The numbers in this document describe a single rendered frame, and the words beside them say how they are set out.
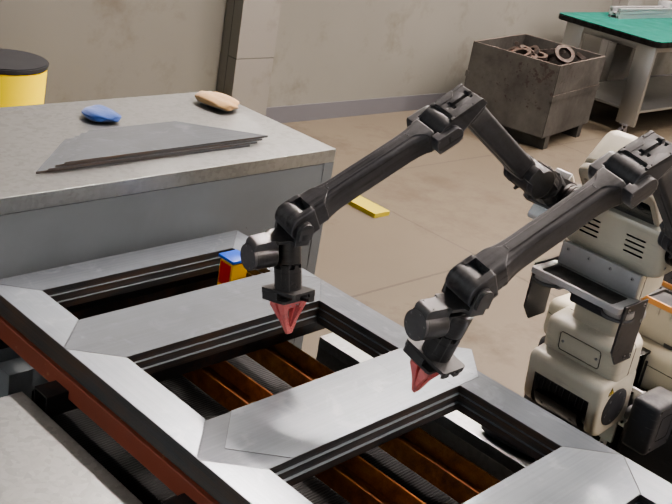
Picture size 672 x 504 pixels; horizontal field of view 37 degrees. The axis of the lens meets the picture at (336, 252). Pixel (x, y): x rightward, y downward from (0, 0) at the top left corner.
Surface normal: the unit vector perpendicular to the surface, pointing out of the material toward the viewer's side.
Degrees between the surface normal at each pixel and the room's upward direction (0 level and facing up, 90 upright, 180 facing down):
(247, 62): 90
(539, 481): 0
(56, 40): 90
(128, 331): 0
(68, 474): 0
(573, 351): 98
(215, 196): 90
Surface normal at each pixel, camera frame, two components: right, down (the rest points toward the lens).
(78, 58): 0.67, 0.39
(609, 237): -0.73, 0.29
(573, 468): 0.16, -0.91
